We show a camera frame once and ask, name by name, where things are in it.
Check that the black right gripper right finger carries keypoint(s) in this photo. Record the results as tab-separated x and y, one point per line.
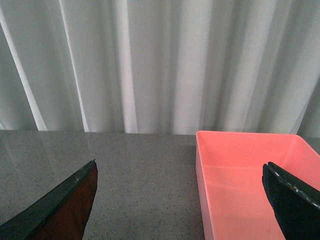
295	203

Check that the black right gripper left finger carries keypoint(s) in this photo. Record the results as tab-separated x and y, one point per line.
61	214

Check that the pink plastic tray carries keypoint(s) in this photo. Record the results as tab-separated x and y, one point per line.
229	170

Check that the white pleated curtain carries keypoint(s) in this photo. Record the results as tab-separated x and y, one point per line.
160	66

